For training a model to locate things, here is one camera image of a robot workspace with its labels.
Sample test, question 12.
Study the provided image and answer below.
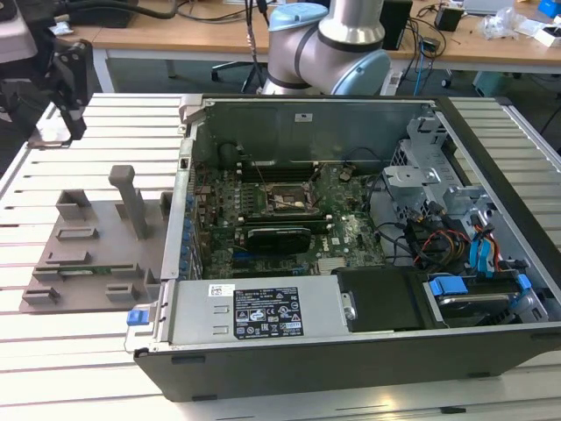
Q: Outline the thin black wire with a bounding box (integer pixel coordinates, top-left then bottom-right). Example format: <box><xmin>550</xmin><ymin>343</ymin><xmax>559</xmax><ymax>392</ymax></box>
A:
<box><xmin>366</xmin><ymin>173</ymin><xmax>417</xmax><ymax>264</ymax></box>

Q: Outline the clear plastic bag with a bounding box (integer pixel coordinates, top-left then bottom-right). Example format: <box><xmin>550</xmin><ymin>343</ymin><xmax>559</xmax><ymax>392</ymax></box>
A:
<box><xmin>476</xmin><ymin>6</ymin><xmax>547</xmax><ymax>41</ymax></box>

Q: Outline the silver metal drive cage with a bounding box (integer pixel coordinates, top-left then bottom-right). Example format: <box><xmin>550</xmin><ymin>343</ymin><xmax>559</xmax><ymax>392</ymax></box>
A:
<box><xmin>380</xmin><ymin>111</ymin><xmax>501</xmax><ymax>232</ymax></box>

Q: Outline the black open PC case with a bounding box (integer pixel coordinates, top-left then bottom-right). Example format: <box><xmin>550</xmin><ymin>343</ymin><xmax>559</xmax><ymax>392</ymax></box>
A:
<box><xmin>133</xmin><ymin>94</ymin><xmax>561</xmax><ymax>403</ymax></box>

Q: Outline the green motherboard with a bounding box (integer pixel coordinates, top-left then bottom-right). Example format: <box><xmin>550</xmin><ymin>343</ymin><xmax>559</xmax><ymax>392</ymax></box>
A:
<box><xmin>192</xmin><ymin>160</ymin><xmax>389</xmax><ymax>281</ymax></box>

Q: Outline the CPU socket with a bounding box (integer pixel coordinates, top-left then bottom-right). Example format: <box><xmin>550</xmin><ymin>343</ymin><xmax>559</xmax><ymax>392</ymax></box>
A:
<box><xmin>262</xmin><ymin>181</ymin><xmax>320</xmax><ymax>215</ymax></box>

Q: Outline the silver power supply unit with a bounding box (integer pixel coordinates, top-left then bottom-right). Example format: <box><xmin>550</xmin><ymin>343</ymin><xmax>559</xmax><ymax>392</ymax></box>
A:
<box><xmin>166</xmin><ymin>278</ymin><xmax>352</xmax><ymax>347</ymax></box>

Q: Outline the grey plastic case latch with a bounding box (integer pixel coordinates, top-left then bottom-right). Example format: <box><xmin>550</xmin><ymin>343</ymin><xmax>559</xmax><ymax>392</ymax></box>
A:
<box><xmin>178</xmin><ymin>94</ymin><xmax>207</xmax><ymax>128</ymax></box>

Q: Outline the wooden desk white frame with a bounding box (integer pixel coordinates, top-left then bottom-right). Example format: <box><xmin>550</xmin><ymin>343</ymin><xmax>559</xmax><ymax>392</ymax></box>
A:
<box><xmin>0</xmin><ymin>0</ymin><xmax>561</xmax><ymax>96</ymax></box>

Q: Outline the red flat wire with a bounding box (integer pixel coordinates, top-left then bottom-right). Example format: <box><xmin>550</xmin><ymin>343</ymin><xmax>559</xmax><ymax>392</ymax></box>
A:
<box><xmin>489</xmin><ymin>230</ymin><xmax>503</xmax><ymax>275</ymax></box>

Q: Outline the white cardboard box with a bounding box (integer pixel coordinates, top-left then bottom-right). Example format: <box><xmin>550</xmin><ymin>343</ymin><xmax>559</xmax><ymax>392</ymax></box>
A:
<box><xmin>530</xmin><ymin>24</ymin><xmax>561</xmax><ymax>48</ymax></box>

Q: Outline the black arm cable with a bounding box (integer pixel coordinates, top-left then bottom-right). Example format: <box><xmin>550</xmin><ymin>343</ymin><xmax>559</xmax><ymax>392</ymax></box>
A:
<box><xmin>131</xmin><ymin>0</ymin><xmax>176</xmax><ymax>19</ymax></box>

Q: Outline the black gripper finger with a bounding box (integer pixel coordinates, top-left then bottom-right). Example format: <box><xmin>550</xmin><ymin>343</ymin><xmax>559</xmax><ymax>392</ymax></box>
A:
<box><xmin>54</xmin><ymin>38</ymin><xmax>95</xmax><ymax>141</ymax></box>

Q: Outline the black computer tower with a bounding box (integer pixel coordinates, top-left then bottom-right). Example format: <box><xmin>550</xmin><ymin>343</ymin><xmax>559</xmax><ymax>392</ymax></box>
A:
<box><xmin>380</xmin><ymin>0</ymin><xmax>414</xmax><ymax>52</ymax></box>

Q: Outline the black RAM slot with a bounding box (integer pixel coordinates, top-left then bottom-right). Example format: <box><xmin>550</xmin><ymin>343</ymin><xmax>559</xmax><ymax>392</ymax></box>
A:
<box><xmin>241</xmin><ymin>218</ymin><xmax>329</xmax><ymax>233</ymax></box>
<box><xmin>238</xmin><ymin>210</ymin><xmax>322</xmax><ymax>221</ymax></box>
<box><xmin>238</xmin><ymin>169</ymin><xmax>319</xmax><ymax>183</ymax></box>
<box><xmin>238</xmin><ymin>161</ymin><xmax>319</xmax><ymax>173</ymax></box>

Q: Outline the black graphics card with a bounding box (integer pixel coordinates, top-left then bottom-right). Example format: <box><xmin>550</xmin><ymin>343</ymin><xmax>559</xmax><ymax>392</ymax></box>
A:
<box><xmin>245</xmin><ymin>225</ymin><xmax>313</xmax><ymax>255</ymax></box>

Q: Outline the blue flat data wire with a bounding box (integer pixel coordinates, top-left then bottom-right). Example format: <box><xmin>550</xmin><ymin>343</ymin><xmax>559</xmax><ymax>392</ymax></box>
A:
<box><xmin>467</xmin><ymin>222</ymin><xmax>497</xmax><ymax>276</ymax></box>

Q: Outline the coloured power wire bundle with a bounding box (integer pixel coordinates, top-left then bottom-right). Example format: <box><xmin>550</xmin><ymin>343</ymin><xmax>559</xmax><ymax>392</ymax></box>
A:
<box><xmin>411</xmin><ymin>218</ymin><xmax>471</xmax><ymax>268</ymax></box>

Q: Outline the large black box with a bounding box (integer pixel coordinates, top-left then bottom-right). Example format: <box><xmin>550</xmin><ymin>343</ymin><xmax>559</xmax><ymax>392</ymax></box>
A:
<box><xmin>65</xmin><ymin>0</ymin><xmax>140</xmax><ymax>29</ymax></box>

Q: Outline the black office chair base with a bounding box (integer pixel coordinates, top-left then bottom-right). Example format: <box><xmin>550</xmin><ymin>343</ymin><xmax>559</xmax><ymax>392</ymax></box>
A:
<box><xmin>211</xmin><ymin>60</ymin><xmax>268</xmax><ymax>96</ymax></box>

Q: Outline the teal storage box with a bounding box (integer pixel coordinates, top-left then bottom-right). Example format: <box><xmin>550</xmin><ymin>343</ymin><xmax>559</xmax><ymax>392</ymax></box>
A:
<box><xmin>472</xmin><ymin>69</ymin><xmax>523</xmax><ymax>96</ymax></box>

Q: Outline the grey flat device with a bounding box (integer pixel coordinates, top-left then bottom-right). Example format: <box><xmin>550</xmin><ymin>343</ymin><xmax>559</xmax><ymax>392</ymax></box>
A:
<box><xmin>463</xmin><ymin>0</ymin><xmax>515</xmax><ymax>14</ymax></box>

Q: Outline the black plastic shroud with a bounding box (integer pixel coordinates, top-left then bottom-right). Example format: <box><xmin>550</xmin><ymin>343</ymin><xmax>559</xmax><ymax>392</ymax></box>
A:
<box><xmin>333</xmin><ymin>266</ymin><xmax>435</xmax><ymax>333</ymax></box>

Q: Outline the small silver chipset heatsink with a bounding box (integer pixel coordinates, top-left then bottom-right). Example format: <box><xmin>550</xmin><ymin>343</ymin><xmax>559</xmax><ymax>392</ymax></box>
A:
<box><xmin>318</xmin><ymin>257</ymin><xmax>348</xmax><ymax>275</ymax></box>

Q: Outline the green RAM stick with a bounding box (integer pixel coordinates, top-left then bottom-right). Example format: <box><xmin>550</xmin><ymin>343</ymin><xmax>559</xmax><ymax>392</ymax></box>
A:
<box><xmin>59</xmin><ymin>266</ymin><xmax>114</xmax><ymax>277</ymax></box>

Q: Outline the hard disk in blue carrier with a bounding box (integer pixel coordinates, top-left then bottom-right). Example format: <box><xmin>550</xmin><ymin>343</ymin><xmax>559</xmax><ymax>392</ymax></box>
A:
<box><xmin>423</xmin><ymin>270</ymin><xmax>536</xmax><ymax>329</ymax></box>

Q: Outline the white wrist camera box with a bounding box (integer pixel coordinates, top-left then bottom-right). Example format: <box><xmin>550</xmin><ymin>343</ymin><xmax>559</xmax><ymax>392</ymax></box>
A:
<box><xmin>0</xmin><ymin>0</ymin><xmax>39</xmax><ymax>65</ymax></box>

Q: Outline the grey parts rack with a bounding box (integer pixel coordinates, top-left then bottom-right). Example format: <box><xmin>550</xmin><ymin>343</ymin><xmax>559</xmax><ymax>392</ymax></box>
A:
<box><xmin>19</xmin><ymin>164</ymin><xmax>176</xmax><ymax>315</ymax></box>

